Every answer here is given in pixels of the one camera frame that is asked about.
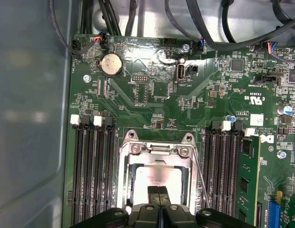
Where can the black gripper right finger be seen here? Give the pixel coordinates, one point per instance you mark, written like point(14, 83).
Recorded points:
point(163, 194)

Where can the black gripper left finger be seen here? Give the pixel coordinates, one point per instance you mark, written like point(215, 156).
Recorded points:
point(152, 194)

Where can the silver CPU chip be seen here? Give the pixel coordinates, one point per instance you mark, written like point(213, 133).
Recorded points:
point(169, 175)

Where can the metal socket cover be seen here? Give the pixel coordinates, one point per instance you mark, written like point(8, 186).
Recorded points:
point(127, 183)

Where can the installed RAM stick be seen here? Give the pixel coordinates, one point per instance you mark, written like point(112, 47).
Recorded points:
point(248, 190)

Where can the green motherboard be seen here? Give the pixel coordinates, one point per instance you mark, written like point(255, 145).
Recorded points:
point(161, 99)

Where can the blue expansion slot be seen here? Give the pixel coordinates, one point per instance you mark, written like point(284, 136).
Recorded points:
point(274, 213)

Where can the silver motherboard screw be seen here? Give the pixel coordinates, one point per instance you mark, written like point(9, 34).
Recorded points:
point(86, 78)
point(281, 154)
point(185, 47)

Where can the internal USB port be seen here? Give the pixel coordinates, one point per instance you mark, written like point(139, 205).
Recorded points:
point(181, 71)

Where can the silver coin cell battery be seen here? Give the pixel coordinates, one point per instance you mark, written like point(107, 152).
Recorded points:
point(111, 64)

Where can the black PC case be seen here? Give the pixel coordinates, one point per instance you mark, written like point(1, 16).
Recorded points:
point(31, 95)

